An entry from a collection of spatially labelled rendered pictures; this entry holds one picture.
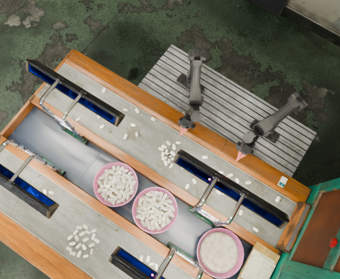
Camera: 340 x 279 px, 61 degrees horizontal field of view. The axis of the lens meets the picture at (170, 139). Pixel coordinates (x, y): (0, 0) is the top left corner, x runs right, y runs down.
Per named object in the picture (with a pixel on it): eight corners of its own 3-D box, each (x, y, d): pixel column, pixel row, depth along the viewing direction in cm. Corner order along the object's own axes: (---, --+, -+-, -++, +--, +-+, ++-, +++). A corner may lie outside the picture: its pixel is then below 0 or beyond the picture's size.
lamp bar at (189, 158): (180, 149, 152) (181, 145, 145) (287, 215, 143) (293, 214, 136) (172, 161, 150) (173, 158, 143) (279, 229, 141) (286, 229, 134)
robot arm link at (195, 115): (203, 122, 163) (205, 102, 158) (187, 122, 163) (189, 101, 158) (201, 114, 173) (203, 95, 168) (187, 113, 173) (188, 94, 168)
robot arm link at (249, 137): (249, 148, 155) (267, 134, 149) (239, 135, 157) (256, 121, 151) (255, 144, 164) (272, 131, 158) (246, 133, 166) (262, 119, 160)
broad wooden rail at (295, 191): (81, 62, 218) (73, 47, 200) (299, 193, 192) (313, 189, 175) (71, 74, 215) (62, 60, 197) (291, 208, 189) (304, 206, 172)
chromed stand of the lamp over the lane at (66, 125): (80, 107, 197) (56, 74, 154) (103, 122, 194) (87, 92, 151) (62, 129, 192) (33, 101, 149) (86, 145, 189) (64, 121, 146)
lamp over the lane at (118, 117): (36, 60, 165) (30, 53, 159) (125, 115, 157) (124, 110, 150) (26, 71, 163) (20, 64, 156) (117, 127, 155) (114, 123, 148)
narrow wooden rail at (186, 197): (40, 101, 200) (34, 94, 189) (275, 251, 174) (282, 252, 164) (35, 107, 198) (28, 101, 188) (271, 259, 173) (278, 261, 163)
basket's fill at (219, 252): (210, 224, 176) (212, 224, 170) (243, 245, 172) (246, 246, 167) (191, 257, 170) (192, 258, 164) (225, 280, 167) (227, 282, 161)
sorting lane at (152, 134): (65, 63, 201) (63, 62, 199) (301, 207, 176) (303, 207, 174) (36, 97, 194) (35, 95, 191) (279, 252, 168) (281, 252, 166)
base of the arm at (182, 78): (200, 91, 194) (206, 83, 196) (176, 75, 197) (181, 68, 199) (199, 96, 202) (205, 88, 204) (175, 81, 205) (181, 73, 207)
